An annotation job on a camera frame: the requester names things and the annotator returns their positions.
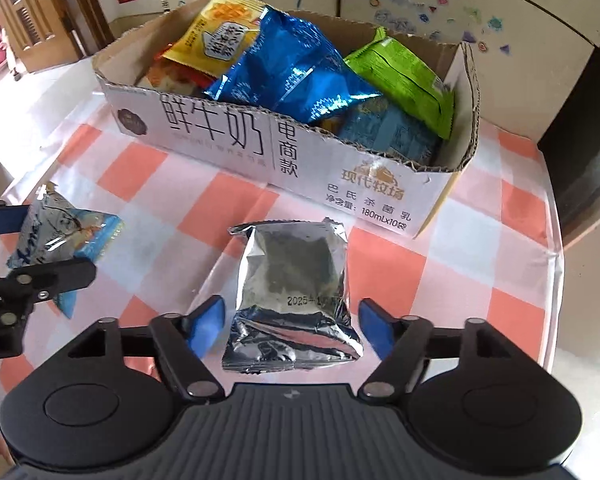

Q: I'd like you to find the light blue snack packet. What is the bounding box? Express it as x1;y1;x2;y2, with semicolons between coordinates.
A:
320;97;443;166

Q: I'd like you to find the orange checked tablecloth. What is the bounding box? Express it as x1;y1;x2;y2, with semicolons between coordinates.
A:
0;75;566;461

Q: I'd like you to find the brown wooden door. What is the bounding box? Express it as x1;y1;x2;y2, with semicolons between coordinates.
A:
0;0;101;73

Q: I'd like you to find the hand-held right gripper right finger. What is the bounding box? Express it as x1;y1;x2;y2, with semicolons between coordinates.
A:
357;297;520;402

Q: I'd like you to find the cream snack packet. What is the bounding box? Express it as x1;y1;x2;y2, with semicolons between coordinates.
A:
135;57;216;96

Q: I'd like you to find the dark grey cabinet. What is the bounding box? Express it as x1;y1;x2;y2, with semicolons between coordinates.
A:
537;25;600;246

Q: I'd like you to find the silver foil snack packet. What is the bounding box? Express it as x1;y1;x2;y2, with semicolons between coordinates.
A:
221;217;365;373

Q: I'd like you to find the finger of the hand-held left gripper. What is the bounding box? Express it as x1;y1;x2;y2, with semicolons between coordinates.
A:
0;199;29;236
0;256;97;312

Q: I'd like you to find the green snack packet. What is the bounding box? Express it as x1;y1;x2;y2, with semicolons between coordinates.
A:
342;26;455;140

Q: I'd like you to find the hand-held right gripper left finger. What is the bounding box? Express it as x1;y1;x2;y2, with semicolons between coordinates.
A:
69;296;227;402

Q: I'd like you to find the yellow snack packet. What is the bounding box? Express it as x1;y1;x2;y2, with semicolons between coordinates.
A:
160;0;268;78

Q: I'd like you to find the blue foil snack packet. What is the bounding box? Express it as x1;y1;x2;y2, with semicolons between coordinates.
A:
202;5;385;126

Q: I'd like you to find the white and blue snack packet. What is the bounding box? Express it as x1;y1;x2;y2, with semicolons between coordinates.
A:
6;181;126;319

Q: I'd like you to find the white cardboard box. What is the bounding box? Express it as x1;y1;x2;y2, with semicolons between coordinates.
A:
91;0;481;240

